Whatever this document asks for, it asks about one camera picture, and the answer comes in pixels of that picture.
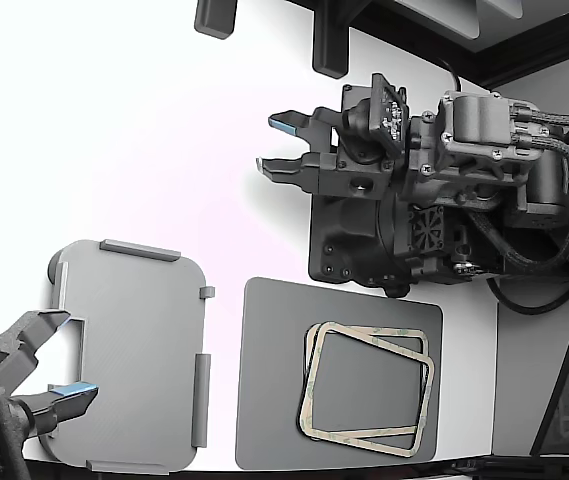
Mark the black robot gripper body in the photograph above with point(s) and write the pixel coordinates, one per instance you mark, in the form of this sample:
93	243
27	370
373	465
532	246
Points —
474	125

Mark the grey idle gripper finger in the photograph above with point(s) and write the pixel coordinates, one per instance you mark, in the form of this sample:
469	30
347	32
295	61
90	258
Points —
69	402
29	330

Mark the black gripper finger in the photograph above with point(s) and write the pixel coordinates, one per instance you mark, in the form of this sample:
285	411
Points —
304	122
284	170

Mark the tan rectangular frame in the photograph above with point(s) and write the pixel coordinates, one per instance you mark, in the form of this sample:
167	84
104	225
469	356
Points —
364	442
404	332

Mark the black six-joint robot arm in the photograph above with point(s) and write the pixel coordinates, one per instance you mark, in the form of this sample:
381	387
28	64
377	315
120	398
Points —
349	240

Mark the black stand foot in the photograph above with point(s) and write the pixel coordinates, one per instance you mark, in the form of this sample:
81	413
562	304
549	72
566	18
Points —
214	17
331	40

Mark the dark grey flat mat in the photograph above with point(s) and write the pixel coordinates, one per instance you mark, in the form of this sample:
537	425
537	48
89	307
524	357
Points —
274	390

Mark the black gripper camera board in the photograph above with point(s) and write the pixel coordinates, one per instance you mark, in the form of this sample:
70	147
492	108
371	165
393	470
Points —
389	110

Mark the grey frame holder plate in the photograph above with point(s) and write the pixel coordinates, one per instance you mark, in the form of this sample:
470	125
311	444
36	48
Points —
144	350

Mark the black enclosure frame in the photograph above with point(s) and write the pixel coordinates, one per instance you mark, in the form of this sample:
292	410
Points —
364	17

